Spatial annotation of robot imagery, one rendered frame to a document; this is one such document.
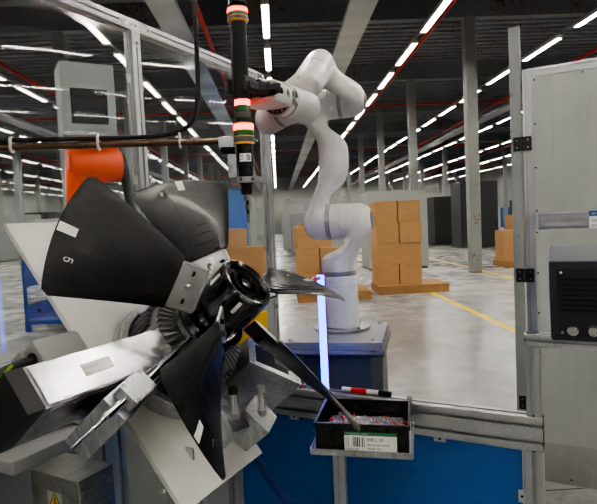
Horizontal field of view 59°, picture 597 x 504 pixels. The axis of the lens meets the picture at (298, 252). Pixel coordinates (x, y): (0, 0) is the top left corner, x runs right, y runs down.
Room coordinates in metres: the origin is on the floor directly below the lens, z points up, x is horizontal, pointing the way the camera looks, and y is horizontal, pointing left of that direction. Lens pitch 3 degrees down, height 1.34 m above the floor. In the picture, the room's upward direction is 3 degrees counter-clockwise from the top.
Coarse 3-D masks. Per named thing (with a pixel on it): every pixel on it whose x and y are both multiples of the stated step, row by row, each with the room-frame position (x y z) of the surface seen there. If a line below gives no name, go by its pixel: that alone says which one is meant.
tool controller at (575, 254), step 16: (560, 256) 1.15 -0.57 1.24; (576, 256) 1.13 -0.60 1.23; (592, 256) 1.12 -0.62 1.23; (560, 272) 1.12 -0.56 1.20; (576, 272) 1.11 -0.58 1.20; (592, 272) 1.10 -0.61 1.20; (560, 288) 1.13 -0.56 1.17; (576, 288) 1.12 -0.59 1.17; (592, 288) 1.11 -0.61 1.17; (560, 304) 1.14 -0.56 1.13; (576, 304) 1.13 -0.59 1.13; (592, 304) 1.11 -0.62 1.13; (560, 320) 1.15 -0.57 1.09; (576, 320) 1.14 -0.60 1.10; (592, 320) 1.12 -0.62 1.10; (560, 336) 1.16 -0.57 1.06; (576, 336) 1.15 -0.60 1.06; (592, 336) 1.11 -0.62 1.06
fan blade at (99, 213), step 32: (96, 192) 0.93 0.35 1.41; (96, 224) 0.91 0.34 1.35; (128, 224) 0.95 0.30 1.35; (96, 256) 0.90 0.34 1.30; (128, 256) 0.94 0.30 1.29; (160, 256) 0.97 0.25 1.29; (64, 288) 0.86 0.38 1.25; (96, 288) 0.90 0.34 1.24; (128, 288) 0.93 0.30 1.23; (160, 288) 0.97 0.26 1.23
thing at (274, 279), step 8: (272, 272) 1.37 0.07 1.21; (280, 272) 1.38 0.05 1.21; (288, 272) 1.39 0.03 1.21; (264, 280) 1.30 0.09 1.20; (272, 280) 1.30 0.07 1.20; (280, 280) 1.30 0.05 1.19; (288, 280) 1.31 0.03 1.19; (296, 280) 1.32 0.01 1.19; (304, 280) 1.34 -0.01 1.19; (272, 288) 1.19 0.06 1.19; (280, 288) 1.20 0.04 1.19; (288, 288) 1.21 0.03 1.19; (296, 288) 1.22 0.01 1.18; (304, 288) 1.24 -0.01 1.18; (312, 288) 1.27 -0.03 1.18; (320, 288) 1.29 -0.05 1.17; (328, 288) 1.33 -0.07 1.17; (328, 296) 1.25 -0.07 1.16; (336, 296) 1.28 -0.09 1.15
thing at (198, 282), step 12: (192, 264) 1.02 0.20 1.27; (180, 276) 1.00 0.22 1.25; (192, 276) 1.02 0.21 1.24; (204, 276) 1.03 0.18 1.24; (180, 288) 1.00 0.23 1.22; (192, 288) 1.02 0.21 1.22; (168, 300) 0.99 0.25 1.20; (180, 300) 1.00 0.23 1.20; (192, 300) 1.02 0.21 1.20; (192, 312) 1.02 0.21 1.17
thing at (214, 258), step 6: (216, 252) 1.14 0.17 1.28; (222, 252) 1.13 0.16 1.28; (204, 258) 1.13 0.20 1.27; (210, 258) 1.13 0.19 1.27; (216, 258) 1.13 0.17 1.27; (222, 258) 1.13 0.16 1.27; (228, 258) 1.12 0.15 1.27; (198, 264) 1.12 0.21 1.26; (204, 264) 1.12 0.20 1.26; (216, 264) 1.12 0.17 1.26; (210, 270) 1.11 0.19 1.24; (216, 270) 1.11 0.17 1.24; (210, 276) 1.10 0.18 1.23
